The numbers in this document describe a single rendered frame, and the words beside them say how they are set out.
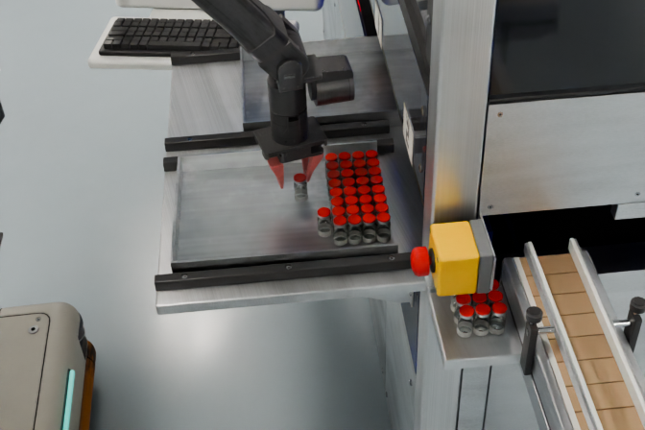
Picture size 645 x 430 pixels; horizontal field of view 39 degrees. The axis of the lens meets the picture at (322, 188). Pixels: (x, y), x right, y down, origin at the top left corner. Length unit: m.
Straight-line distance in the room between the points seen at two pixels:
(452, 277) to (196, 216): 0.48
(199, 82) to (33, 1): 2.41
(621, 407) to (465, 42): 0.48
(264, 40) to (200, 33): 0.82
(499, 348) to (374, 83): 0.67
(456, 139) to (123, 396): 1.44
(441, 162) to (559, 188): 0.18
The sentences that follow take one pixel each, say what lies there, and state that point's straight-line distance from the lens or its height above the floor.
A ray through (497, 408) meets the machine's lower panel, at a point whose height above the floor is 0.57.
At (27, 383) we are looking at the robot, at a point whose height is 0.28.
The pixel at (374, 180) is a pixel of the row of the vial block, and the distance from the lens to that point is 1.47.
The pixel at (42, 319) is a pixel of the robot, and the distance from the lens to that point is 2.26.
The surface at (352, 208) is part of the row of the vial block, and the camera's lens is 1.42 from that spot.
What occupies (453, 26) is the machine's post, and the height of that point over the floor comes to 1.32.
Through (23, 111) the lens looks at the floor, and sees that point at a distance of 3.46.
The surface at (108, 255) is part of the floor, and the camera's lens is 2.78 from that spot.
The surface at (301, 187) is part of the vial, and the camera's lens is 1.48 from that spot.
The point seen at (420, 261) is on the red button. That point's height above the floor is 1.01.
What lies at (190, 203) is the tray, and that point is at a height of 0.88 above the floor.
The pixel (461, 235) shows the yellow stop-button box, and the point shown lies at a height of 1.03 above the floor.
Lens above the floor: 1.87
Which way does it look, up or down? 40 degrees down
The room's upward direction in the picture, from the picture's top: 3 degrees counter-clockwise
